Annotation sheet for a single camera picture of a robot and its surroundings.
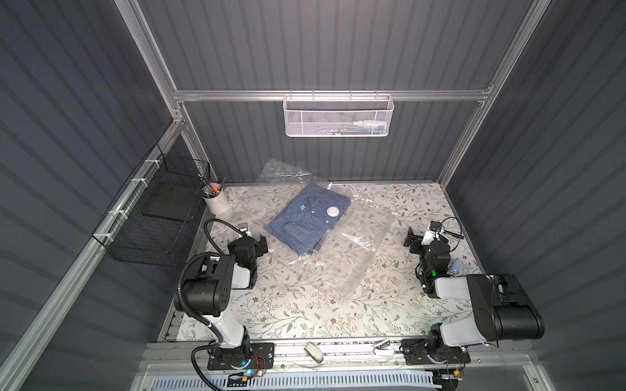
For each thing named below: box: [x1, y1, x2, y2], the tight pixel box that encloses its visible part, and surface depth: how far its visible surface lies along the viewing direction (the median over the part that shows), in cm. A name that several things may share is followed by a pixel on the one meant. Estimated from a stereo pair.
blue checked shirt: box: [264, 182, 352, 256], surface depth 104 cm
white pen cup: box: [202, 182, 233, 216], surface depth 107 cm
